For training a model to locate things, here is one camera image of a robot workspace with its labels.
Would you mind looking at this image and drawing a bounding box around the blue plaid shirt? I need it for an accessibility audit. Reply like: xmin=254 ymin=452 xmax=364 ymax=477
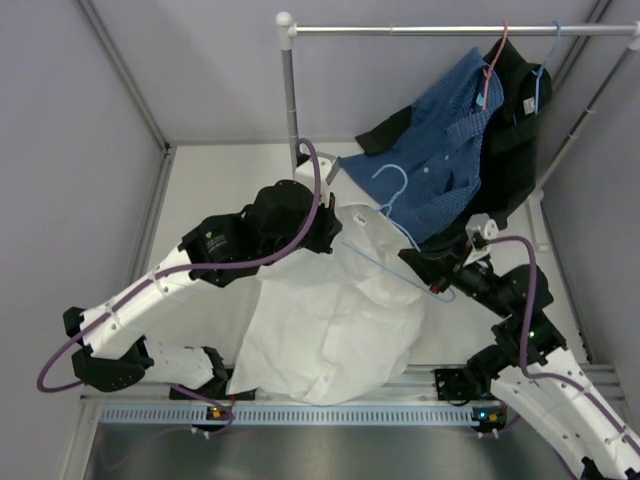
xmin=340 ymin=48 xmax=504 ymax=243

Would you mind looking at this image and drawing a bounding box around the grey slotted cable duct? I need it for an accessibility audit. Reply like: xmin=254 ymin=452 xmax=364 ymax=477
xmin=100 ymin=404 xmax=504 ymax=427

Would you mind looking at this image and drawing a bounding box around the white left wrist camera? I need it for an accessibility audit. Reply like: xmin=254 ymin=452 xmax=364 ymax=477
xmin=294 ymin=152 xmax=339 ymax=205

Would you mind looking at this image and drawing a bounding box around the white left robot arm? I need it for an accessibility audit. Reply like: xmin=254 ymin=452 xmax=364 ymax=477
xmin=63 ymin=180 xmax=342 ymax=399

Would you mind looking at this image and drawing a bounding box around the black striped shirt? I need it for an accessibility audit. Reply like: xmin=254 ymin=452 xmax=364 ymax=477
xmin=356 ymin=39 xmax=552 ymax=250

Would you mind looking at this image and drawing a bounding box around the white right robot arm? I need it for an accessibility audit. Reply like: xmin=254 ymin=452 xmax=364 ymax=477
xmin=399 ymin=245 xmax=639 ymax=479

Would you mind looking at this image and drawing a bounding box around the white shirt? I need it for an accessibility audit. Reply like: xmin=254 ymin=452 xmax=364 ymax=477
xmin=227 ymin=205 xmax=428 ymax=405

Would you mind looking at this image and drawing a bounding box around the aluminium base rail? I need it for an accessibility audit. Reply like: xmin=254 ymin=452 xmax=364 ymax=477
xmin=80 ymin=364 xmax=625 ymax=404

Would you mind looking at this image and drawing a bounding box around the pink hanger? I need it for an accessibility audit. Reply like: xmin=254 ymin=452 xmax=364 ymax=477
xmin=482 ymin=21 xmax=509 ymax=110

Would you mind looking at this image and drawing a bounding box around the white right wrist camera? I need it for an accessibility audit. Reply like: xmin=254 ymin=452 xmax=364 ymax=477
xmin=463 ymin=213 xmax=500 ymax=267

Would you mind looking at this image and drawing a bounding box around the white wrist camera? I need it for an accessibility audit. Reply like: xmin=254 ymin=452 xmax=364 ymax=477
xmin=463 ymin=213 xmax=500 ymax=267
xmin=294 ymin=152 xmax=339 ymax=205

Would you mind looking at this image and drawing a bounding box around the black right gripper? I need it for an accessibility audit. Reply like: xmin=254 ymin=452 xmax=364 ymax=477
xmin=398 ymin=234 xmax=513 ymax=317

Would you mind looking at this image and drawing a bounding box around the silver clothes rack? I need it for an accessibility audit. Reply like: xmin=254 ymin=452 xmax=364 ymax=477
xmin=275 ymin=12 xmax=639 ymax=199

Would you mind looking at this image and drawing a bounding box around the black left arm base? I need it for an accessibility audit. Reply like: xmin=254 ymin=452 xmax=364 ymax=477
xmin=194 ymin=368 xmax=256 ymax=401

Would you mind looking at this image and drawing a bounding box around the blue hanger right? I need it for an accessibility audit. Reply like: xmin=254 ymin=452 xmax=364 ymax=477
xmin=533 ymin=20 xmax=562 ymax=115

